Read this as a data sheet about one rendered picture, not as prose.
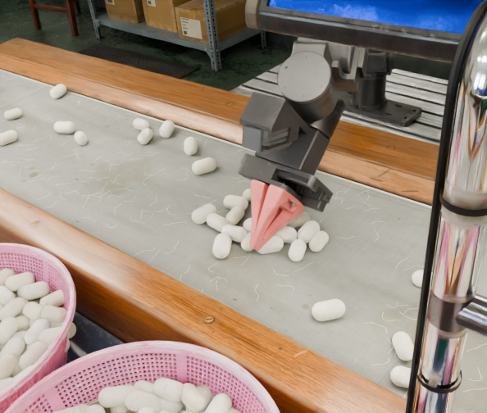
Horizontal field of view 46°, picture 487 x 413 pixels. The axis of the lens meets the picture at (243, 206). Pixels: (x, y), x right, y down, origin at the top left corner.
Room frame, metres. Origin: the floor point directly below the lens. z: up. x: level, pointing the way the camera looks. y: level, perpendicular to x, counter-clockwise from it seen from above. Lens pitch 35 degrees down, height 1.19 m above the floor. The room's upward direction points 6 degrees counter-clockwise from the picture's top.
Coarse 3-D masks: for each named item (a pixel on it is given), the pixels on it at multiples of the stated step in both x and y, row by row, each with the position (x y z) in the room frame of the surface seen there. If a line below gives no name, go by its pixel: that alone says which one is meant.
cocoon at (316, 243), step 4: (320, 232) 0.54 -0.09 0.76; (324, 232) 0.54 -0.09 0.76; (316, 236) 0.54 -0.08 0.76; (320, 236) 0.54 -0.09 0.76; (324, 236) 0.54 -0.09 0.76; (328, 236) 0.54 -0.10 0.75; (312, 240) 0.53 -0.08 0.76; (316, 240) 0.53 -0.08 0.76; (320, 240) 0.53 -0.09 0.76; (324, 240) 0.53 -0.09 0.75; (312, 244) 0.53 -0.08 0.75; (316, 244) 0.52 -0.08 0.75; (320, 244) 0.53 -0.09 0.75; (324, 244) 0.53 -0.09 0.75; (312, 248) 0.52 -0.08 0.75; (316, 248) 0.52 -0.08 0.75; (320, 248) 0.52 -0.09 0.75
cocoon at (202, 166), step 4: (200, 160) 0.74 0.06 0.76; (204, 160) 0.74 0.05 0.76; (208, 160) 0.74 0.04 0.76; (212, 160) 0.74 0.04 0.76; (196, 164) 0.73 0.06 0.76; (200, 164) 0.73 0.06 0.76; (204, 164) 0.73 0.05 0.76; (208, 164) 0.73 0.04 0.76; (212, 164) 0.73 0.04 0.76; (192, 168) 0.73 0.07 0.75; (196, 168) 0.73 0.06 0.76; (200, 168) 0.73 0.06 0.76; (204, 168) 0.73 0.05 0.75; (208, 168) 0.73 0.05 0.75; (212, 168) 0.73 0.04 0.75; (196, 172) 0.73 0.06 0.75; (200, 172) 0.72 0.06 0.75; (204, 172) 0.73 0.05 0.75
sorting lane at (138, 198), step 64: (0, 128) 0.97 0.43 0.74; (128, 128) 0.91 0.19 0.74; (64, 192) 0.72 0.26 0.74; (128, 192) 0.71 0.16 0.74; (192, 192) 0.69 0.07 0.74; (384, 192) 0.64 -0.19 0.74; (192, 256) 0.54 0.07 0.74; (256, 256) 0.53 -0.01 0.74; (320, 256) 0.52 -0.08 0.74; (384, 256) 0.51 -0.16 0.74; (256, 320) 0.43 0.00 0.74; (384, 320) 0.41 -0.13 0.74; (384, 384) 0.33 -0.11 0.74
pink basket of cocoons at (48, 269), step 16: (0, 256) 0.56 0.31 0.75; (16, 256) 0.56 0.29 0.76; (32, 256) 0.55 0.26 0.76; (48, 256) 0.54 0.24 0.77; (16, 272) 0.55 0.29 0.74; (32, 272) 0.55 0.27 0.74; (48, 272) 0.53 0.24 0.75; (64, 272) 0.50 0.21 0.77; (64, 288) 0.50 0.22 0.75; (64, 304) 0.49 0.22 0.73; (64, 336) 0.41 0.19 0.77; (48, 352) 0.39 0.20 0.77; (64, 352) 0.43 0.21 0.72; (32, 368) 0.37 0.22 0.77; (48, 368) 0.39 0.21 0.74; (16, 384) 0.35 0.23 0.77; (32, 384) 0.37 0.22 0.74; (0, 400) 0.34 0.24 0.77
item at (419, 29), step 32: (256, 0) 0.46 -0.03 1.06; (288, 0) 0.44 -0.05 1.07; (320, 0) 0.42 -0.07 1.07; (352, 0) 0.41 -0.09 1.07; (384, 0) 0.39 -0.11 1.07; (416, 0) 0.38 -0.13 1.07; (448, 0) 0.37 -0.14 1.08; (480, 0) 0.35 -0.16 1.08; (288, 32) 0.43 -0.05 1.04; (320, 32) 0.41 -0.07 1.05; (352, 32) 0.39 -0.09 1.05; (384, 32) 0.38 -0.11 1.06; (416, 32) 0.36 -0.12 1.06; (448, 32) 0.35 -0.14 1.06
